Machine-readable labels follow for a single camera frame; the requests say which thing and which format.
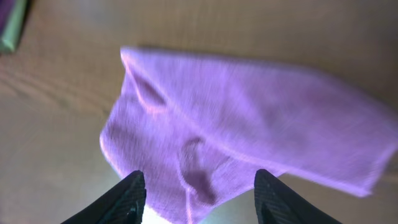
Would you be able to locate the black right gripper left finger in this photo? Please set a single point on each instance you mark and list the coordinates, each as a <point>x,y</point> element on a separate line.
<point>122,204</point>

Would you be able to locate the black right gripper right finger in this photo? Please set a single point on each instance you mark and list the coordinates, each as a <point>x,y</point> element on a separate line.
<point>276,203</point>

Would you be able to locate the purple microfiber cloth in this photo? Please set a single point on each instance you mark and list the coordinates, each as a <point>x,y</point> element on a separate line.
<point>199,126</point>

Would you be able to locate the folded green cloth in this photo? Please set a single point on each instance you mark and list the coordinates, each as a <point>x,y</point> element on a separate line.
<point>11,32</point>

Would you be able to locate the folded purple cloth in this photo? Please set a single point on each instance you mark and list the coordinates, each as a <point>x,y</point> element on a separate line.
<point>5,8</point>

